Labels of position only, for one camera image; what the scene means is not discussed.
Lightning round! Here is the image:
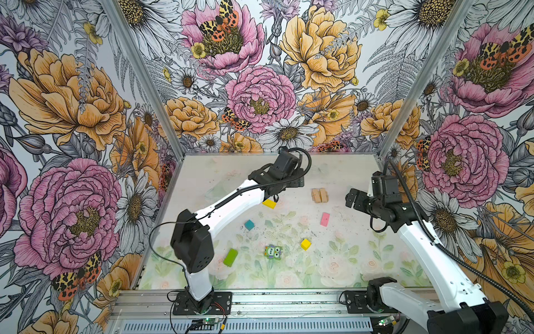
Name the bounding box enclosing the green rectangular block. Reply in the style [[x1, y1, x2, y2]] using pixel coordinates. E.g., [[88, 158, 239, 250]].
[[223, 249, 239, 267]]

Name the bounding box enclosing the green owl toy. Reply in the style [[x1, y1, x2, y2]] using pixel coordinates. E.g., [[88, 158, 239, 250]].
[[264, 244, 282, 260]]

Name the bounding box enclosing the aluminium rail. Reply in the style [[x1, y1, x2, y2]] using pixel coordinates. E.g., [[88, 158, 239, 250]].
[[116, 287, 464, 319]]

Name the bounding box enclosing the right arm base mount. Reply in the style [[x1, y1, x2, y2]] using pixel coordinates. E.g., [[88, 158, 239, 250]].
[[341, 290, 374, 315]]

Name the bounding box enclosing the pink rectangular block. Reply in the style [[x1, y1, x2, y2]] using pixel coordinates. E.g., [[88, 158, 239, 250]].
[[320, 212, 330, 227]]

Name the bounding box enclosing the yellow rectangular block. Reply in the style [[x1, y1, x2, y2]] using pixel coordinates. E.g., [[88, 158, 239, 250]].
[[262, 199, 277, 209]]

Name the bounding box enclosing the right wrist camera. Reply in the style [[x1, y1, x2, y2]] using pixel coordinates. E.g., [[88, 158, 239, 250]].
[[371, 171, 400, 197]]

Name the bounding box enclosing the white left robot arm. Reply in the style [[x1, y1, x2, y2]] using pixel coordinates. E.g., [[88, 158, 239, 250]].
[[170, 147, 312, 303]]

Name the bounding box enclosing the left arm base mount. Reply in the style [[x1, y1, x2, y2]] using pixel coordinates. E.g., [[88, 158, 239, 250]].
[[171, 290, 233, 316]]

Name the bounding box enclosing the yellow cube block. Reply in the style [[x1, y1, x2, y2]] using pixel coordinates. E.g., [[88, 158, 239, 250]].
[[300, 239, 311, 251]]

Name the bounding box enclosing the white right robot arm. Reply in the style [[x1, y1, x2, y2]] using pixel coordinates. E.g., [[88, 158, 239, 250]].
[[345, 172, 508, 333]]

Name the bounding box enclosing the teal cube block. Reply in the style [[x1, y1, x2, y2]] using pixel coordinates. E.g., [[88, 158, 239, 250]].
[[244, 220, 254, 231]]

